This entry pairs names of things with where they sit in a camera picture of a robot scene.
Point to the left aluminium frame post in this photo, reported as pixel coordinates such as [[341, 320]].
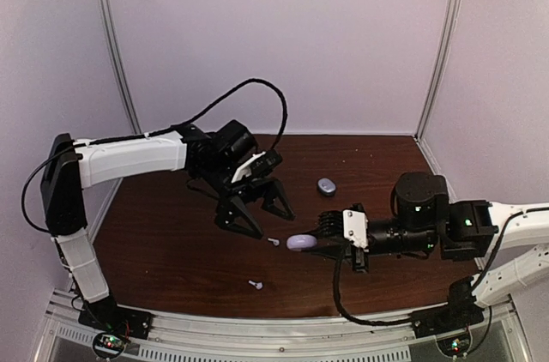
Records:
[[117, 63]]

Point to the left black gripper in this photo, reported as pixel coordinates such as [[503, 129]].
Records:
[[232, 206]]

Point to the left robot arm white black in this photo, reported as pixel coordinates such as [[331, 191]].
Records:
[[228, 160]]

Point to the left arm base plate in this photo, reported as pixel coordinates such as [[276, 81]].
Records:
[[123, 321]]

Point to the front aluminium rail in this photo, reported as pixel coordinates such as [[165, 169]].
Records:
[[180, 337]]

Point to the round lilac earbud case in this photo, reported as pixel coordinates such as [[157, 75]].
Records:
[[299, 242]]

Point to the grey-purple earbud charging case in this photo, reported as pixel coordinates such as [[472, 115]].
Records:
[[326, 187]]

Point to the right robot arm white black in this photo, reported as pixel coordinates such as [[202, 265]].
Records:
[[513, 238]]

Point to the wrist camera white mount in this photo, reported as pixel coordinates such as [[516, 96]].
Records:
[[257, 166], [350, 224]]

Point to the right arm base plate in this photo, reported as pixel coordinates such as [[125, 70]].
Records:
[[443, 319]]

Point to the right aluminium frame post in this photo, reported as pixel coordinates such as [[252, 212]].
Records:
[[450, 19]]

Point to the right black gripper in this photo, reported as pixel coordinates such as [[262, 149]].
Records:
[[355, 255]]

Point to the aluminium frame post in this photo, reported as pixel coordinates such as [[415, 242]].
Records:
[[450, 19], [117, 63]]

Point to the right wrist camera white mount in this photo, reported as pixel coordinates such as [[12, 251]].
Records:
[[350, 224]]

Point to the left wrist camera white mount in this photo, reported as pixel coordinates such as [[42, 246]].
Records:
[[257, 166]]

